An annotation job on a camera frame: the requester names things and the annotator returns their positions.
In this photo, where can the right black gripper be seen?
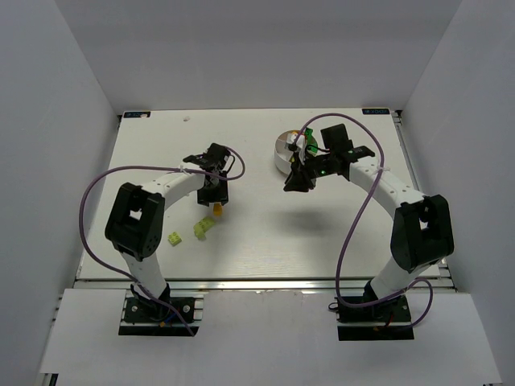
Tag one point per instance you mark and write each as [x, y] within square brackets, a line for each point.
[302, 177]

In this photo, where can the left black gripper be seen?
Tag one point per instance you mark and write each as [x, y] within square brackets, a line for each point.
[212, 196]

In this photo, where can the small orange lego brick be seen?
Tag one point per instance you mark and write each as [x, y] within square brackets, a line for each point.
[217, 209]

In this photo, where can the pale green lego brick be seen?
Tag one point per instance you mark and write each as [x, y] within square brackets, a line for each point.
[201, 227]

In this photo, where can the green lego plate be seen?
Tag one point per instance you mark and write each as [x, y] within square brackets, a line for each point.
[309, 139]

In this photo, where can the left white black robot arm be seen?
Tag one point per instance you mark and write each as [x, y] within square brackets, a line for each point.
[135, 224]

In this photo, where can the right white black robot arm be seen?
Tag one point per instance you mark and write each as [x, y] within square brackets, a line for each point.
[367, 171]

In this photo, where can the white round divided container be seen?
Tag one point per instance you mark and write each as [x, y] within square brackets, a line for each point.
[283, 158]

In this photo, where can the small pale green lego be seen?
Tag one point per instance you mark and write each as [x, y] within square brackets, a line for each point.
[174, 238]

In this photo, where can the right blue table label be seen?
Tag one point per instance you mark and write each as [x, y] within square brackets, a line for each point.
[375, 111]

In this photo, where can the blue table label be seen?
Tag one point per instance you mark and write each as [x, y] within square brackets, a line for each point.
[136, 114]
[375, 111]

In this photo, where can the left blue table label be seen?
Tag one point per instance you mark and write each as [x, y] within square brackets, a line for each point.
[136, 114]

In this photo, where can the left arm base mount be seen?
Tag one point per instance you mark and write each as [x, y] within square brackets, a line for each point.
[135, 319]

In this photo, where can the aluminium front rail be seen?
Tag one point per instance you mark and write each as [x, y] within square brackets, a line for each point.
[217, 285]

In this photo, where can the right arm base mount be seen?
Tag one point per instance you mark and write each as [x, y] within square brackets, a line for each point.
[389, 321]

